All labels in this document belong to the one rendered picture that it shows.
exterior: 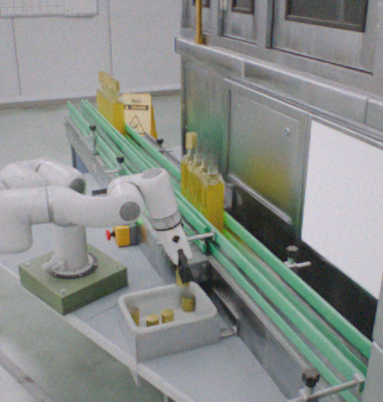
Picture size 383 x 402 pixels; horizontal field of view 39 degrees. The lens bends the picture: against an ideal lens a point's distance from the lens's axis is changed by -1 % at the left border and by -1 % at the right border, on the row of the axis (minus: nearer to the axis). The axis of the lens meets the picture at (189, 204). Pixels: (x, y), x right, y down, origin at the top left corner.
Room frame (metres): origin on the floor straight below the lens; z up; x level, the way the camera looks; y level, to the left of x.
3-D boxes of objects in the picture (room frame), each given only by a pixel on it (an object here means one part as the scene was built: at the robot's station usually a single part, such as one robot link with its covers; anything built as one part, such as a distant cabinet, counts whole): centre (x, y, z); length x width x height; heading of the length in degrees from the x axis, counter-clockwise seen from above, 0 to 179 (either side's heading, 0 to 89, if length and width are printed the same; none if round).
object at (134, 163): (2.20, 0.28, 0.92); 1.75 x 0.01 x 0.08; 21
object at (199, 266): (1.35, -0.01, 0.85); 0.09 x 0.04 x 0.07; 111
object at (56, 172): (1.43, 0.35, 1.05); 0.13 x 0.10 x 0.16; 47
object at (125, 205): (1.15, 0.21, 1.14); 0.21 x 0.13 x 0.08; 104
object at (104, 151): (2.18, 0.34, 0.92); 1.75 x 0.01 x 0.08; 21
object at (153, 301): (1.19, 0.06, 0.80); 0.22 x 0.17 x 0.09; 111
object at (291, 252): (1.19, -0.27, 0.94); 0.07 x 0.04 x 0.13; 111
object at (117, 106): (2.51, 0.34, 1.02); 0.06 x 0.06 x 0.28; 21
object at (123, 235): (1.71, 0.23, 0.79); 0.07 x 0.07 x 0.07; 21
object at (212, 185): (1.49, -0.07, 0.99); 0.06 x 0.06 x 0.21; 22
